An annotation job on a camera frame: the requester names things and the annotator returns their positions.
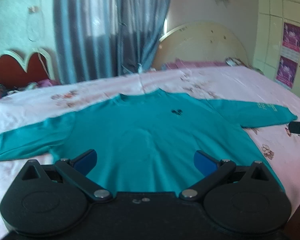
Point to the red heart-shaped headboard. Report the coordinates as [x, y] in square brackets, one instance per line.
[17, 71]

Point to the blue-grey window curtain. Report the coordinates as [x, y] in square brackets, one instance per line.
[98, 39]

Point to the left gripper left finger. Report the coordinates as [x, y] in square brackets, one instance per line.
[74, 172]

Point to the pink floral bed sheet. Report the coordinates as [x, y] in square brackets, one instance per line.
[280, 148]

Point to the cream wardrobe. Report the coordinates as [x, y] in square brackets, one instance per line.
[272, 14]

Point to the purple poster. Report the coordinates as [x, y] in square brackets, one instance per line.
[286, 72]
[291, 37]

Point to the lower purple poster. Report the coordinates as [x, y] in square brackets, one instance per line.
[286, 72]

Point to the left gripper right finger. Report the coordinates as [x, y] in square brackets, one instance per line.
[214, 171]

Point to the teal long-sleeve sweater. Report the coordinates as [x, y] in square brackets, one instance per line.
[146, 143]

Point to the cream round headboard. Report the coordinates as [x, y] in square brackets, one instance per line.
[199, 41]

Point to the purple pillow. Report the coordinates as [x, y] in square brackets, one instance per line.
[178, 64]

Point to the upper purple poster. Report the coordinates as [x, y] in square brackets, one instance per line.
[291, 37]

